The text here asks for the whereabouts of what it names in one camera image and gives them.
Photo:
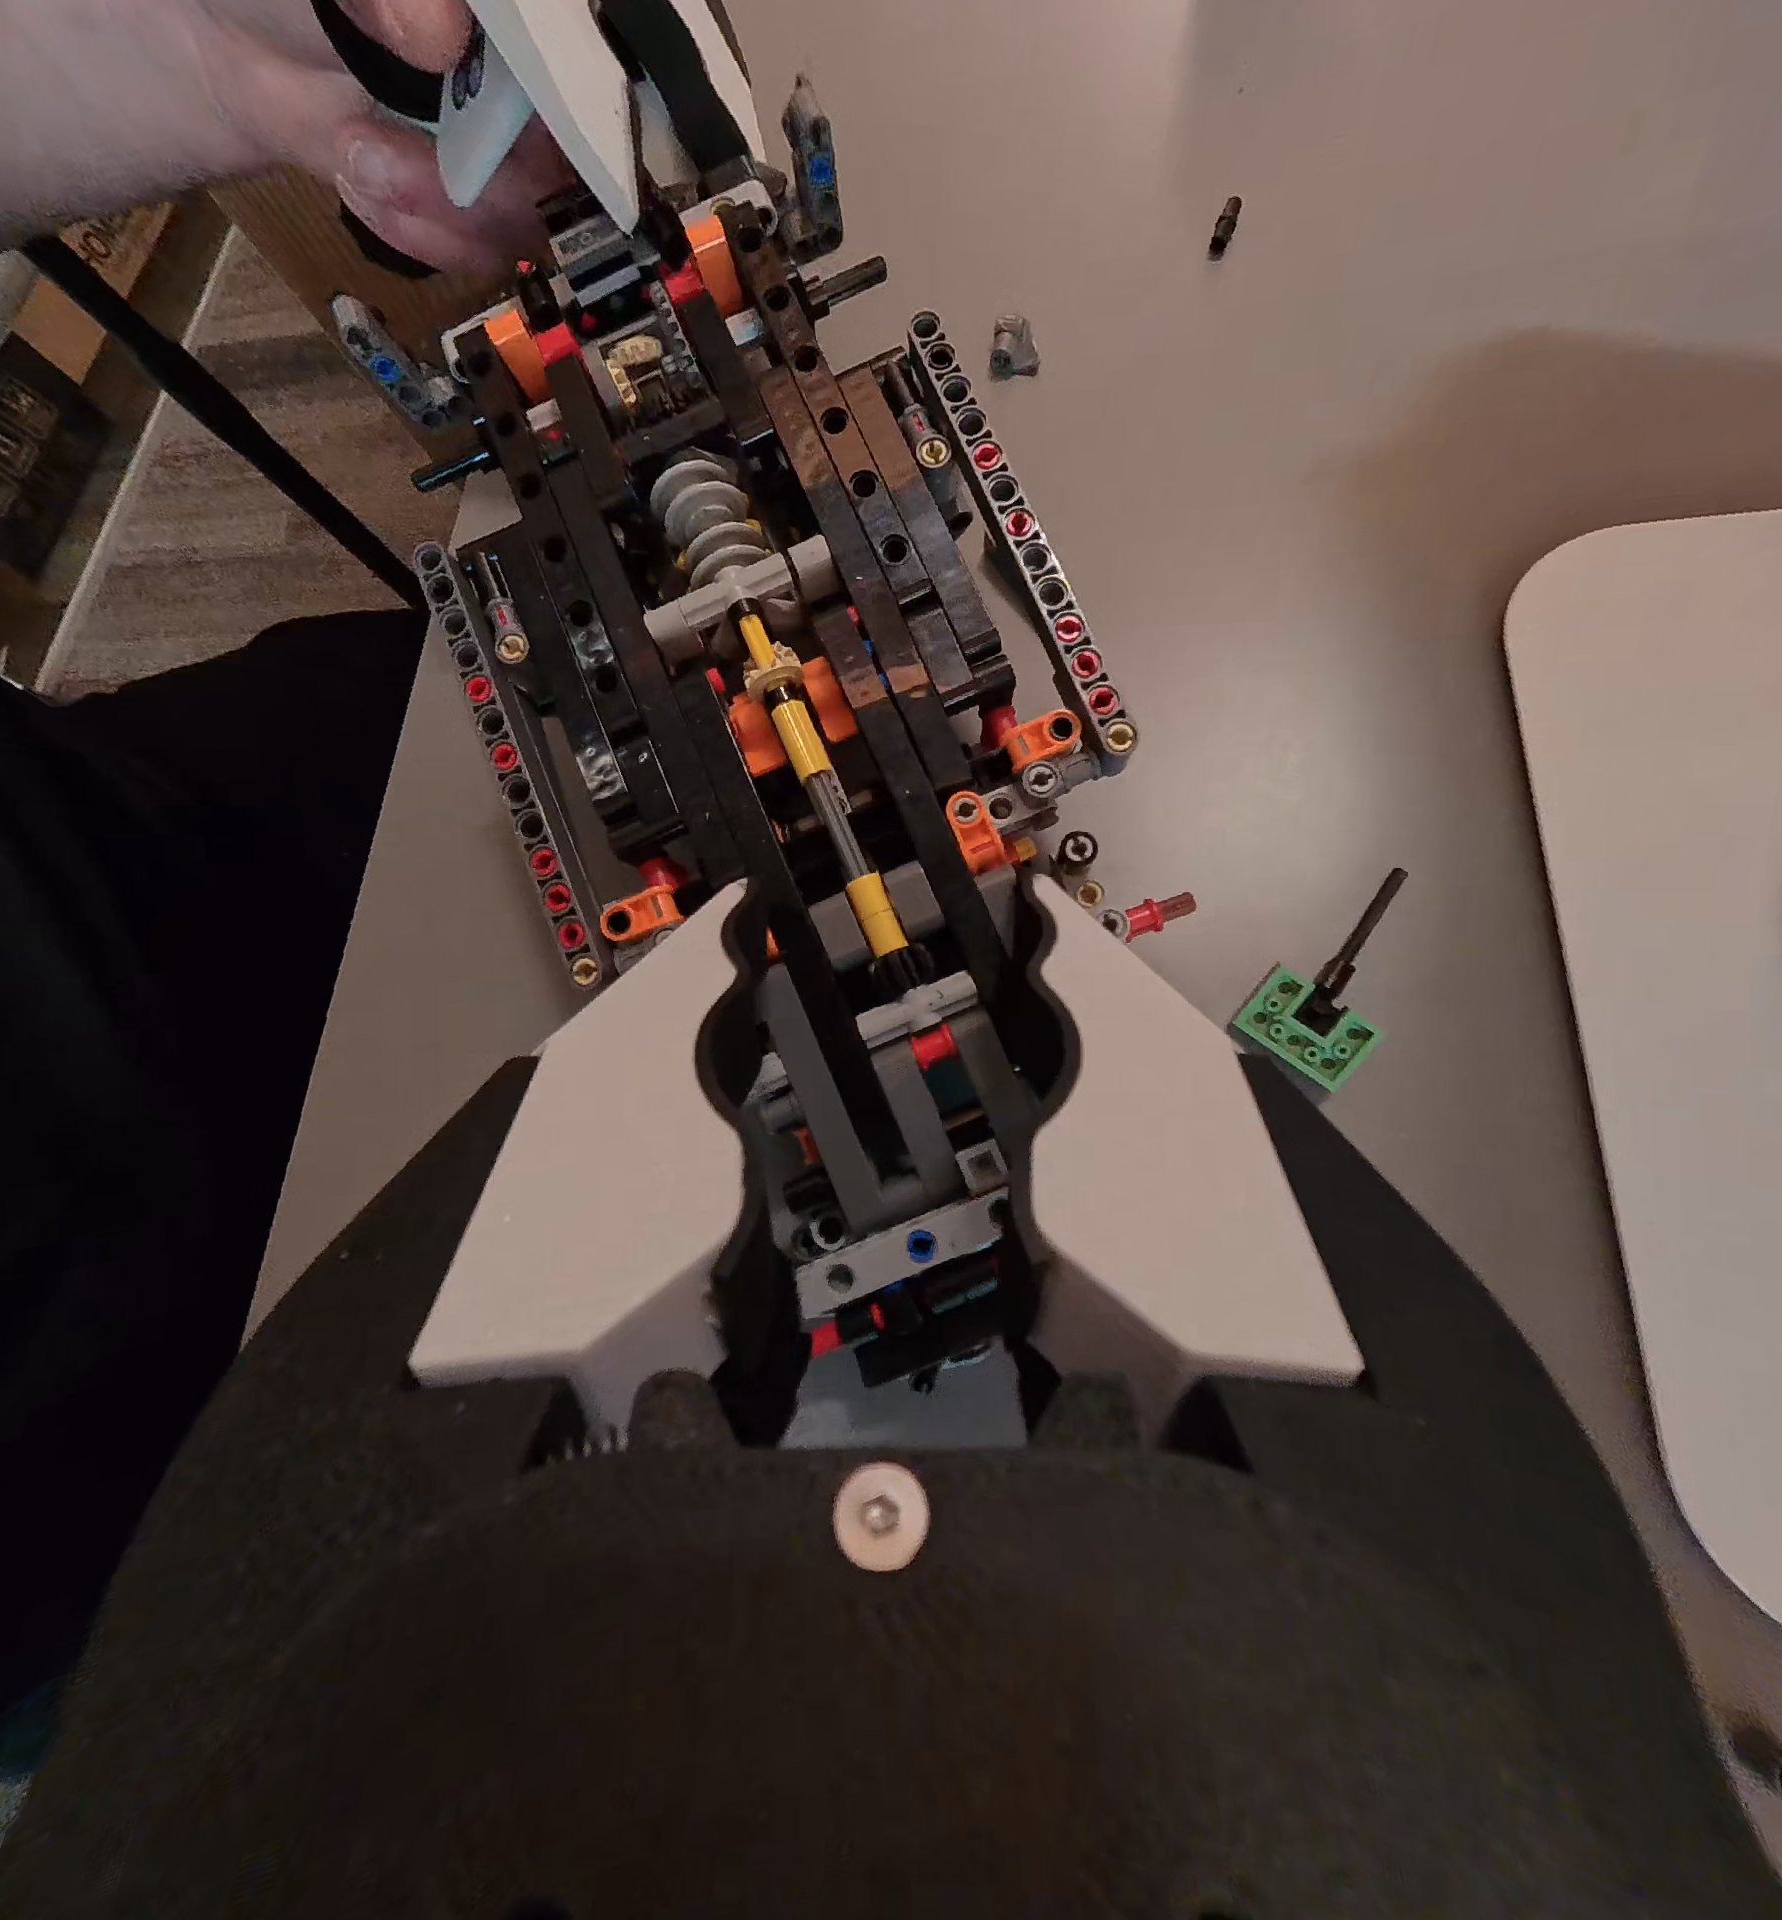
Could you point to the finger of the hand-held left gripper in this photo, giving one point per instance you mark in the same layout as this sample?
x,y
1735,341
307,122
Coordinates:
x,y
712,77
564,88

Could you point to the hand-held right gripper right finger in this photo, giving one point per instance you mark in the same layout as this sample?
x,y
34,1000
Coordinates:
x,y
1191,1201

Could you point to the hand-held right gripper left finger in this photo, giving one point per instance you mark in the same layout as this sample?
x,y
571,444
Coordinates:
x,y
592,1201

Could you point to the lego car model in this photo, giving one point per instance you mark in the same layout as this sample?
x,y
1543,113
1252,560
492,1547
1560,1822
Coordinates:
x,y
575,601

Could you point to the person's left forearm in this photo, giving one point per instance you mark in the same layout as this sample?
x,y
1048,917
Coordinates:
x,y
53,122

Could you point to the green lego block black axle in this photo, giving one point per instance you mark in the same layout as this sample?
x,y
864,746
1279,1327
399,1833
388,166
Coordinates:
x,y
1312,1026

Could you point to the grey curved lego piece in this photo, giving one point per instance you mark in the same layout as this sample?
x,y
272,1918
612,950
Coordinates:
x,y
1015,346

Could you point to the black lego pin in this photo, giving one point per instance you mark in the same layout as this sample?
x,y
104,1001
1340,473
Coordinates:
x,y
1224,223

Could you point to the person's left hand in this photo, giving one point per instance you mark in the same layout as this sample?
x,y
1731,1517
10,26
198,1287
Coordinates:
x,y
382,179

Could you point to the white book stand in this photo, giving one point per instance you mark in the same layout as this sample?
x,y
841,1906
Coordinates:
x,y
1671,903

